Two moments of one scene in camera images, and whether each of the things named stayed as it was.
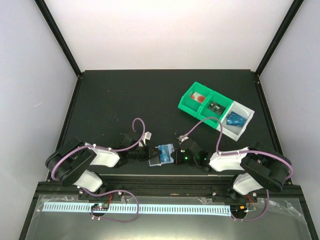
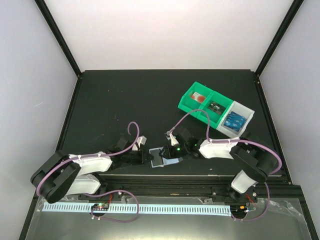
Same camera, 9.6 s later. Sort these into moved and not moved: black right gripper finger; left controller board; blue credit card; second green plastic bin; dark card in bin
Moved: black right gripper finger
Not moved: left controller board; dark card in bin; second green plastic bin; blue credit card
